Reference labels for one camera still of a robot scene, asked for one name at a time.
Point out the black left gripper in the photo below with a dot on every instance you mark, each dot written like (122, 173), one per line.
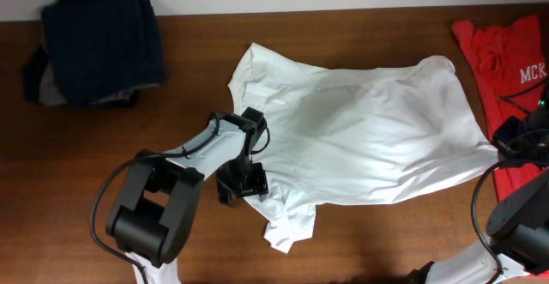
(257, 177)

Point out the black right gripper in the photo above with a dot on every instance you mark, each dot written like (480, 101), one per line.
(503, 139)

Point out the white robot print t-shirt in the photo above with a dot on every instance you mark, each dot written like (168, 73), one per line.
(354, 136)

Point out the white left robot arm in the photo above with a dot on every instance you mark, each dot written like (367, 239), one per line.
(153, 214)

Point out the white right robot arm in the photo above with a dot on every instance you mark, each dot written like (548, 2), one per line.
(515, 241)

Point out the red t-shirt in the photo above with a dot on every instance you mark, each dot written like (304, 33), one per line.
(510, 71)

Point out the folded navy blue garment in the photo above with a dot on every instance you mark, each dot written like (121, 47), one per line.
(99, 48)

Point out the folded grey garment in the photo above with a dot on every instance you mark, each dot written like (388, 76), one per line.
(49, 95)

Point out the folded black garment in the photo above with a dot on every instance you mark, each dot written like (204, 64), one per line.
(31, 75)

